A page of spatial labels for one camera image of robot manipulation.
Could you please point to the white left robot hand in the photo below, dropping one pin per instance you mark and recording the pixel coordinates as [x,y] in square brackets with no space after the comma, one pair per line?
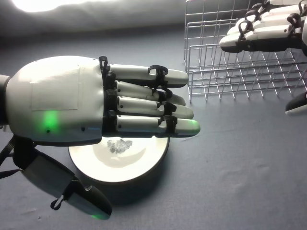
[60,95]

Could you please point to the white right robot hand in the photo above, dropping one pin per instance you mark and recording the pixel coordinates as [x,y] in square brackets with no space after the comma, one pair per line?
[268,28]

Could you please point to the white fabric sheet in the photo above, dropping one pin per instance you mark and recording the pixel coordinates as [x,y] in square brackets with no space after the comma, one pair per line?
[96,14]

